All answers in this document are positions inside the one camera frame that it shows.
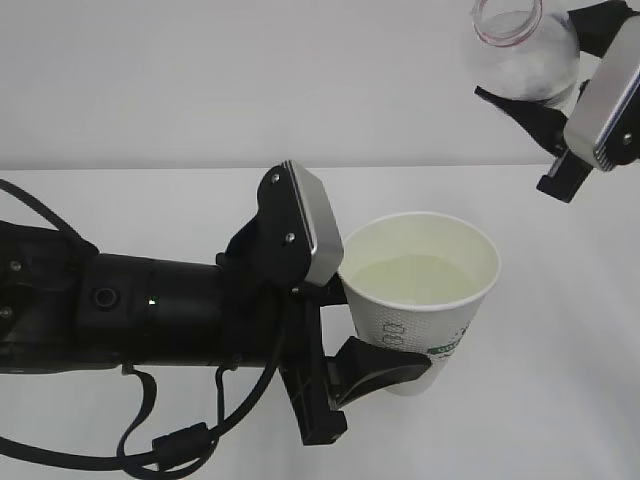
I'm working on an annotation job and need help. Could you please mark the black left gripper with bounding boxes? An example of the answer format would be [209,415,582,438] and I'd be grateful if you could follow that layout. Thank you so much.
[215,249,438,447]

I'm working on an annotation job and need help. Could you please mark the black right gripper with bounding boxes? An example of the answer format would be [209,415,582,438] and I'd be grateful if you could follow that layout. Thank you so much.
[474,0,634,203]

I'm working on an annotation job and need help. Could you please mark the clear plastic water bottle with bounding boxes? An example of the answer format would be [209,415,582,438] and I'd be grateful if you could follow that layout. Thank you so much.
[461,0,580,107]

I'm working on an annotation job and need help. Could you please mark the white paper cup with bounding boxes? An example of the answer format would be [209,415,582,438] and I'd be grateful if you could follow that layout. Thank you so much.
[338,212,501,397]

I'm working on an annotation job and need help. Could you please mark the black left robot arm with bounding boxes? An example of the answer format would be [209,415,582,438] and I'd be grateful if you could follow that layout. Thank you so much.
[1,222,431,446]

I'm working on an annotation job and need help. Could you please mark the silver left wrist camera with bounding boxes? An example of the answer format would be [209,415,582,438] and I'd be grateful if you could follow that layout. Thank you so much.
[222,160,345,288]

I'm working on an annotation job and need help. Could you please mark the black left camera cable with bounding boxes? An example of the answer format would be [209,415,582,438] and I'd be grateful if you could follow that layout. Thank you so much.
[0,178,286,472]

